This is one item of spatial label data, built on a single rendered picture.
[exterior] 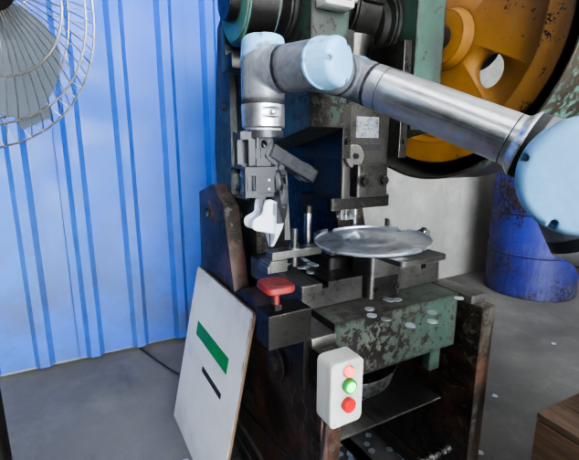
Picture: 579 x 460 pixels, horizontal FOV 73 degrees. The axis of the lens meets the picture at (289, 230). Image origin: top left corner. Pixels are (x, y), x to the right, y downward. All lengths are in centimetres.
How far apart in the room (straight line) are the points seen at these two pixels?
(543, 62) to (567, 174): 70
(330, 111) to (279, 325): 47
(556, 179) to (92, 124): 182
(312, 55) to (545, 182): 35
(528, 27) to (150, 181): 159
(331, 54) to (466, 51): 75
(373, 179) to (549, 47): 49
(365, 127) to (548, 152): 61
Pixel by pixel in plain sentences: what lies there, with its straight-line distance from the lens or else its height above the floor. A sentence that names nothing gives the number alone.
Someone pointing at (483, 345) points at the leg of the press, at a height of 51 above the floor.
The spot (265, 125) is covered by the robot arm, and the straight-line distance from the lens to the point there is 68.
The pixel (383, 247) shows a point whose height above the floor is 78.
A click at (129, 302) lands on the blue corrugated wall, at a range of 215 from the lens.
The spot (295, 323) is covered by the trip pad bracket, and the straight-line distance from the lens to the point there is 79.
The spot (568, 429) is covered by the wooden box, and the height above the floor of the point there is 35.
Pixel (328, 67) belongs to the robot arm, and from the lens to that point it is 61.
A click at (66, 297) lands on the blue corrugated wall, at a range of 211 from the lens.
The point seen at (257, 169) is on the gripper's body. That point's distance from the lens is 68.
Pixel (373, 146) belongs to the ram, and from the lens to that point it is 104.
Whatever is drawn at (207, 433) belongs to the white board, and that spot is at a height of 15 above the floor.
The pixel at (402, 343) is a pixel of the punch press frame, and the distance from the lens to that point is 103.
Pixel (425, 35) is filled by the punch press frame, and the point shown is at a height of 128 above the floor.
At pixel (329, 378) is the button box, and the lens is 78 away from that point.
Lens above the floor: 102
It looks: 12 degrees down
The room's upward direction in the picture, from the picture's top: straight up
